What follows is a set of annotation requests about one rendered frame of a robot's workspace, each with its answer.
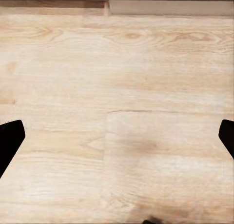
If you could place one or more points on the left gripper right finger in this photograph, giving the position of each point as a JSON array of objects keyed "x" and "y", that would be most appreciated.
[{"x": 226, "y": 135}]

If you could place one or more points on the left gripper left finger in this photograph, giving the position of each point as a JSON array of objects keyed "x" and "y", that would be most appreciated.
[{"x": 12, "y": 135}]

